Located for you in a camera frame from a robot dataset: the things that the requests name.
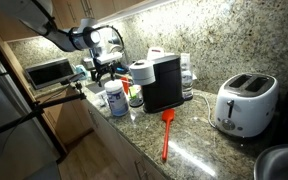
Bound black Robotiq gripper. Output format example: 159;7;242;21
90;62;119;88

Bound white Lysol wipes canister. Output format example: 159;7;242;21
103;79;131;118

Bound clear plastic water bottle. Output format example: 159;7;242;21
179;52;195;102

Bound blue sponge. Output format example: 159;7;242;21
115;66;130;75

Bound white plastic bag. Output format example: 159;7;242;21
95;90;111;108

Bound teal sponge holder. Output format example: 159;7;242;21
75;64;89;80

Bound chrome sink faucet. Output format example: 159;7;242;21
109;41;125;55

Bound clear glass cup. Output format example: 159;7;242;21
129;84;144;101

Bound round slotted drip tray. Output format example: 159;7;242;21
129;97;145;108

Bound pink-topped white appliance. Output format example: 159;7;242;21
146;46;166;62

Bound black and white coffee machine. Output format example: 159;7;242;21
129;54;185;114

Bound wooden base cabinets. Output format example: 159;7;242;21
37;88;167;180

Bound red silicone spatula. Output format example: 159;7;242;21
161;108;176;162

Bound stainless steel fridge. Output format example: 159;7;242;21
0;33;63;180

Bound white two-slot toaster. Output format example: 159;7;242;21
214;72;280;138

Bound steel frying pan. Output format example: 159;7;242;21
253;143;288;180

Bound long steel cabinet handle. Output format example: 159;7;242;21
87;109;99;130

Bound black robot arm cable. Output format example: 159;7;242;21
30;0;126;56

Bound black camera tripod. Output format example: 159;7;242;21
0;79;88;148

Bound wooden wall cabinets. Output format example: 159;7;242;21
0;0;158;43

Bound short steel cabinet handle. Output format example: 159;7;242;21
140;162;149;180
134;159;143;180

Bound white toaster cable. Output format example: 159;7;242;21
193;92;218;129

